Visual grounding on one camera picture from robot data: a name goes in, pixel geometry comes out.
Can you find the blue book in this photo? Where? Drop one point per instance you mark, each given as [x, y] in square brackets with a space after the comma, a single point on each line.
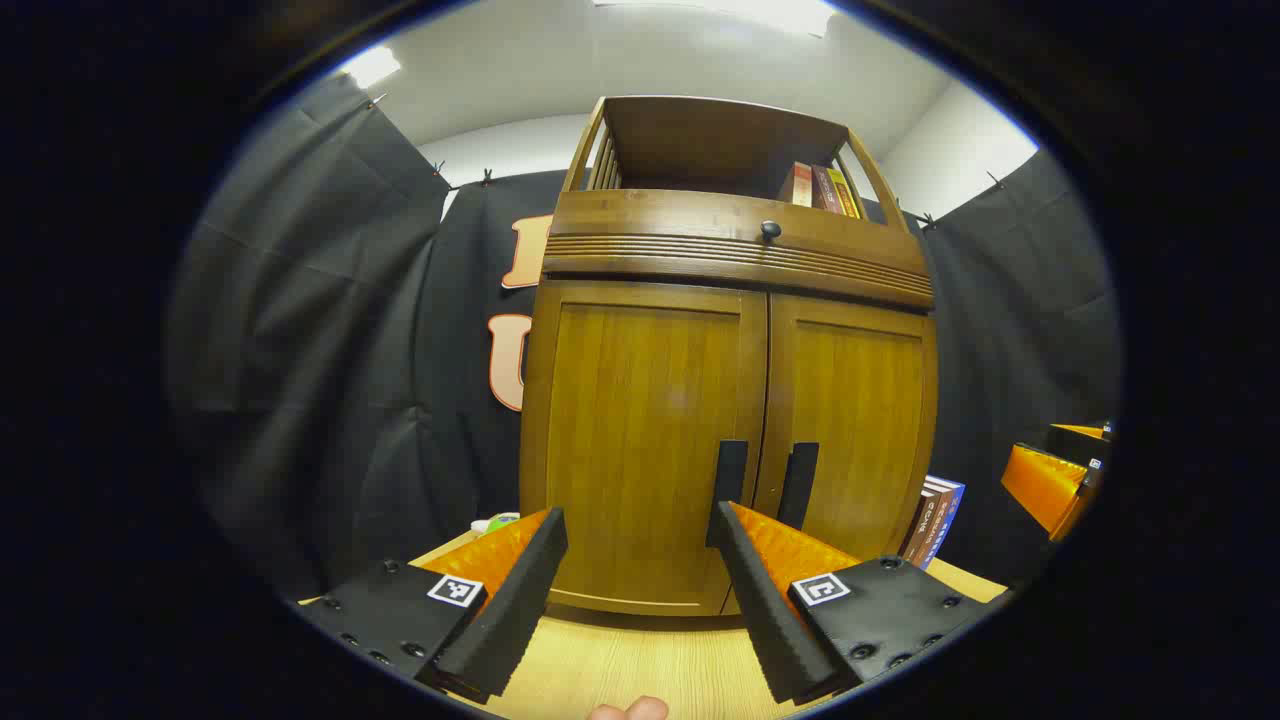
[948, 520]

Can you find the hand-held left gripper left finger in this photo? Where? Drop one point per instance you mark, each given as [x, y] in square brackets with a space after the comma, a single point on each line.
[520, 610]

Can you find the reddish brown book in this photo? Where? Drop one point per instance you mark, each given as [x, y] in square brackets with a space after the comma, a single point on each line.
[925, 525]

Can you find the wooden double-door shoe cabinet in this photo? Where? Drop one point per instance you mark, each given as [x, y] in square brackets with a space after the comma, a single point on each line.
[650, 140]

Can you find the maroon book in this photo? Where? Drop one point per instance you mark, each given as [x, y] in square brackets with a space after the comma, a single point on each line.
[825, 190]

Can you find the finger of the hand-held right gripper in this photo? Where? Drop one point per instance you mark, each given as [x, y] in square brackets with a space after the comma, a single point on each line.
[1045, 485]
[1080, 438]

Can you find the ceiling light panel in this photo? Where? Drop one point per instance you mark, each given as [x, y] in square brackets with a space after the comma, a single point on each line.
[370, 65]
[760, 12]

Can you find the wooden shoe cabinet door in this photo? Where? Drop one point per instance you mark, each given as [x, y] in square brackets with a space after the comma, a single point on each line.
[630, 420]
[860, 420]

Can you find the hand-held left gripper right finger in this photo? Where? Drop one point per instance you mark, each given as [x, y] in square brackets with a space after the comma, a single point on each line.
[765, 620]

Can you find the wooden cabinet drawer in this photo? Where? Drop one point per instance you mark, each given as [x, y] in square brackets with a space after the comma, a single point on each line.
[650, 220]

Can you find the dark brown book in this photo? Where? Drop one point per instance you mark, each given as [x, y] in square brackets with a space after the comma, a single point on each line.
[908, 535]

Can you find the red book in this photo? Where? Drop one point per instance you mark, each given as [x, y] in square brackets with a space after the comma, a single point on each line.
[795, 185]

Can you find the black backdrop cloth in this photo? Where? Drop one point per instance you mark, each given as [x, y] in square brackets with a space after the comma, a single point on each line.
[330, 350]

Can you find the yellow book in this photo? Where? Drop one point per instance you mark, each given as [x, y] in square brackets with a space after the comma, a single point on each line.
[845, 195]

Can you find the small green and white object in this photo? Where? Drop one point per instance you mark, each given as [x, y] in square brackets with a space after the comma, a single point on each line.
[497, 522]

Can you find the black drawer knob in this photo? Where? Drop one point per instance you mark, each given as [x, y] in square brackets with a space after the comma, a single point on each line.
[770, 230]

